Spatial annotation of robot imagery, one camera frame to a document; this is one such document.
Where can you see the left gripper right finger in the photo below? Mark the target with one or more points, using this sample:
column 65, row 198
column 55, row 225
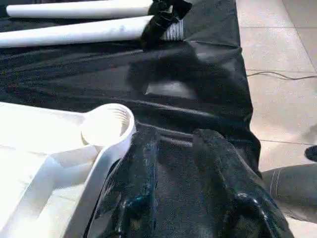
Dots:
column 237, row 193

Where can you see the white plastic table leg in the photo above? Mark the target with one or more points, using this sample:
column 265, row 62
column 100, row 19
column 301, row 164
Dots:
column 74, row 32
column 79, row 9

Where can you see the black work mat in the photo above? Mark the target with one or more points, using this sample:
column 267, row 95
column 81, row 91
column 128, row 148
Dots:
column 188, row 74

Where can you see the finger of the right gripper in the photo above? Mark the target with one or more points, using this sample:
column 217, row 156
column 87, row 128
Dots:
column 156, row 32
column 171, row 7

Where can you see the white plastic table top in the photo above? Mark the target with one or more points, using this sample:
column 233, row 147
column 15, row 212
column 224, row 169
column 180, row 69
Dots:
column 44, row 163

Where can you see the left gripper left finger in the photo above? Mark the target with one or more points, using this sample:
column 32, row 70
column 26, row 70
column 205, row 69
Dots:
column 131, row 193

